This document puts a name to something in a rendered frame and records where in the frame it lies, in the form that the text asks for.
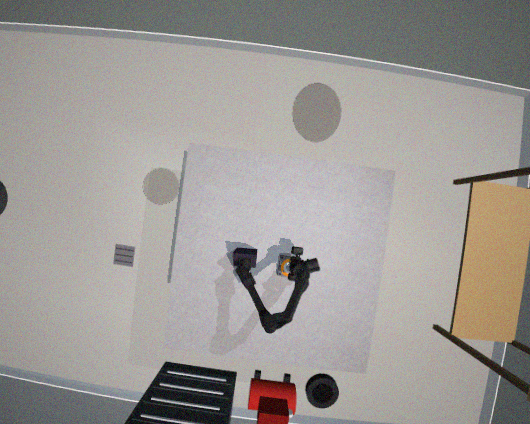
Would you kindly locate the orange round plate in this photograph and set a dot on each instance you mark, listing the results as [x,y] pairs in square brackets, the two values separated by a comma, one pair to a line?
[283,267]

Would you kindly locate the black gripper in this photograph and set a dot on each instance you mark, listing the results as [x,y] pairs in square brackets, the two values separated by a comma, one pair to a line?
[297,251]

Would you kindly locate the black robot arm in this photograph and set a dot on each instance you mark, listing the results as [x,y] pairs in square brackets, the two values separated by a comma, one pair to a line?
[275,321]

